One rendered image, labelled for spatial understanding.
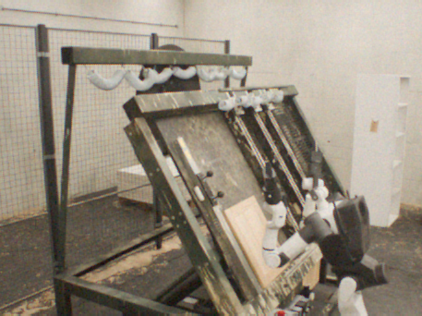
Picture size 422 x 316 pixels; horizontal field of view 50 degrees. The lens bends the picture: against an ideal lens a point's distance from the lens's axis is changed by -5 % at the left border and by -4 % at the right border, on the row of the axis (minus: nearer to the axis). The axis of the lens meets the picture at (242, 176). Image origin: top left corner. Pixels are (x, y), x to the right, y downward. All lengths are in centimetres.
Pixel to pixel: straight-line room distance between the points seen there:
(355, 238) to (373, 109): 410
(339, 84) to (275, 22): 163
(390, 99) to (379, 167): 92
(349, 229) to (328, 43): 596
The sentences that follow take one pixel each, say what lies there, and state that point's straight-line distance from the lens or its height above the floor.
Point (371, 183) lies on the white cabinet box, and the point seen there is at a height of 59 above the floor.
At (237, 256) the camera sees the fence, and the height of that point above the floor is 110.
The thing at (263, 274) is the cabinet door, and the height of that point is 94.
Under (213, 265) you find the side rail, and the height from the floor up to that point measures 114.
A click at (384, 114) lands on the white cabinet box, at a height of 154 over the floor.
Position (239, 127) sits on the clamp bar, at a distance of 313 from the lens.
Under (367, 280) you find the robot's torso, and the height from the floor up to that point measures 100.
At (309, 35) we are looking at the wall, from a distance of 833.
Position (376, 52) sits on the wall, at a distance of 790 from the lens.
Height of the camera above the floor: 208
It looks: 13 degrees down
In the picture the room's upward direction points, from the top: 1 degrees clockwise
